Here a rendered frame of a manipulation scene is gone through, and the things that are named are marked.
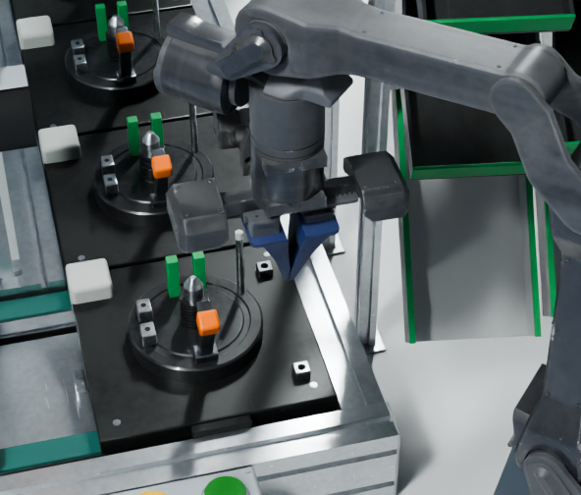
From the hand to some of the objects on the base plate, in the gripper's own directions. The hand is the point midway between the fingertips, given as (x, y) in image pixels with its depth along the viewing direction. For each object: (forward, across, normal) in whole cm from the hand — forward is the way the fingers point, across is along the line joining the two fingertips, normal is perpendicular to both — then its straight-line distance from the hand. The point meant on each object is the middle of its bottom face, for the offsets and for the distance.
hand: (288, 246), depth 117 cm
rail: (+39, -32, +5) cm, 51 cm away
